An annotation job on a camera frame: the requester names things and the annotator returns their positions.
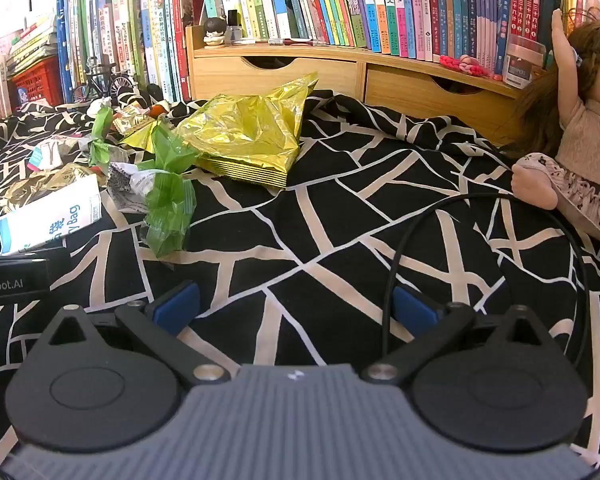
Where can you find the miniature black bicycle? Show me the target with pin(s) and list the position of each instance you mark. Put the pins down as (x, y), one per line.
(102, 82)

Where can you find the doll with brown hair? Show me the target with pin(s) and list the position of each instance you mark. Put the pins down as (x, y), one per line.
(587, 130)

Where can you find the small gold wrapper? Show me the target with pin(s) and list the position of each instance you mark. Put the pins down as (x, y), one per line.
(132, 121)

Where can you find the wooden drawer organizer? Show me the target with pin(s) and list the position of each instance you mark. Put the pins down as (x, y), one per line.
(280, 75)

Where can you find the large gold foil bag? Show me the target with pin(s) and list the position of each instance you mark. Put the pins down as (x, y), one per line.
(250, 135)

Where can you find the row of tall books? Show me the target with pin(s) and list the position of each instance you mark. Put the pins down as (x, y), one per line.
(130, 40)

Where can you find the stack of flat books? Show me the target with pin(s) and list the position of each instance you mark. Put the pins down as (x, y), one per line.
(32, 42)

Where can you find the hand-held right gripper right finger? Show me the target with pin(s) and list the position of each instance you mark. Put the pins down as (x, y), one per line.
(416, 310)

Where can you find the clear plastic jar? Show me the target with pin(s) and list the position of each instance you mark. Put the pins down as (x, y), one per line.
(522, 62)

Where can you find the white blue paper box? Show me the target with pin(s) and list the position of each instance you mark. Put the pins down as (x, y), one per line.
(45, 220)

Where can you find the row of colourful books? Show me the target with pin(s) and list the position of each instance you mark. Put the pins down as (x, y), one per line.
(380, 5)

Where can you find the black white patterned blanket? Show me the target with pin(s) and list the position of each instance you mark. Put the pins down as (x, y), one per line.
(330, 210)

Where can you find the small cat figurine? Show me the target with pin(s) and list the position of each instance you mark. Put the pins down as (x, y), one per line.
(214, 34)

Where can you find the crumpled white tissue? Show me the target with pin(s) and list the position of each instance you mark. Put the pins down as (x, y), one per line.
(99, 106)

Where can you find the red plastic crate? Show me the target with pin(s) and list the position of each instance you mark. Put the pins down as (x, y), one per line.
(37, 82)

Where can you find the green plastic wrapper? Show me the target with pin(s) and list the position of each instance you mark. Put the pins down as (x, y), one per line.
(99, 135)
(167, 210)

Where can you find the small white snack packet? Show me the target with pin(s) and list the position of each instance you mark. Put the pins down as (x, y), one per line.
(45, 154)

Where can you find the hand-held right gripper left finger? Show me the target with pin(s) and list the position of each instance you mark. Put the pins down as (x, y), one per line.
(175, 307)

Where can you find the pink knitted ornament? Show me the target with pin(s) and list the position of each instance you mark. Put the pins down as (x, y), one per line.
(467, 66)

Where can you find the crumpled gold foil wrapper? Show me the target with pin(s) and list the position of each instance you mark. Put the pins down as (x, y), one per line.
(45, 182)

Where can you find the small black object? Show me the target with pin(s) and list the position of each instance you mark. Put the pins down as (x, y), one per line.
(155, 91)

